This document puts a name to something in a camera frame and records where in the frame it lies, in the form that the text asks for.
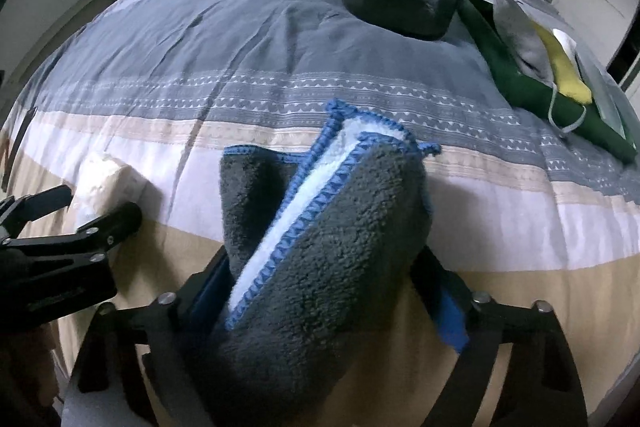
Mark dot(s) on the grey towel with blue edge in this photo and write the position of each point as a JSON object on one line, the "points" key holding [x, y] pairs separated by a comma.
{"points": [[325, 257]]}

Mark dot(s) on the grey face mask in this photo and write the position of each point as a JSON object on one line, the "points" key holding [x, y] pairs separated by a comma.
{"points": [[525, 38]]}

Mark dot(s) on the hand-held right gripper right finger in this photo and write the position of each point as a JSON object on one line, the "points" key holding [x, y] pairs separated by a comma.
{"points": [[452, 322]]}

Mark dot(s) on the clear plastic packet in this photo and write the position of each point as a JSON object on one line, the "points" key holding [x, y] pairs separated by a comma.
{"points": [[602, 94]]}

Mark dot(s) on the striped bed quilt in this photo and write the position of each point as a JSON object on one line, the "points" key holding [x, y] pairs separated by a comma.
{"points": [[225, 67]]}

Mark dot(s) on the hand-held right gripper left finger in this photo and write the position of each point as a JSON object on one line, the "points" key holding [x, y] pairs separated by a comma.
{"points": [[207, 294]]}

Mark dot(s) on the green storage box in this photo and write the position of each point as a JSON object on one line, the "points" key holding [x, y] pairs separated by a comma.
{"points": [[525, 94]]}

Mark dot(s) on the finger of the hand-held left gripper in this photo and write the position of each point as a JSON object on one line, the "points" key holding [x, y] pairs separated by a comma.
{"points": [[107, 227], [42, 204]]}

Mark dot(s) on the white tissue pack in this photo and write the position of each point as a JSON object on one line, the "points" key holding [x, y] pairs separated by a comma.
{"points": [[105, 182]]}

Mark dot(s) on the yellow cloth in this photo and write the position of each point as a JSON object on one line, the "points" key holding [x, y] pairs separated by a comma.
{"points": [[567, 69]]}

